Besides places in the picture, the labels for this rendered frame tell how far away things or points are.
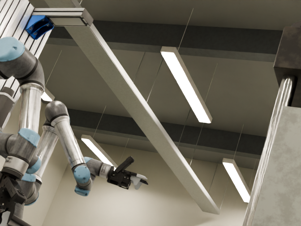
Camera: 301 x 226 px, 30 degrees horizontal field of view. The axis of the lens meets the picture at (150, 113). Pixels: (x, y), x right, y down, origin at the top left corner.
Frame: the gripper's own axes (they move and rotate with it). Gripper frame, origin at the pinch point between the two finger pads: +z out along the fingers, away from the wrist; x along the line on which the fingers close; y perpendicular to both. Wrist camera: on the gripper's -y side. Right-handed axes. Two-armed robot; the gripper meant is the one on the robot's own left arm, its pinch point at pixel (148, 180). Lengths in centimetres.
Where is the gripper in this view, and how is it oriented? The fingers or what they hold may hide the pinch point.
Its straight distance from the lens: 285.3
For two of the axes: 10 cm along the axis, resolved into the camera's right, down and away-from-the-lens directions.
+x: -0.2, -2.9, -9.6
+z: 9.5, 3.0, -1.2
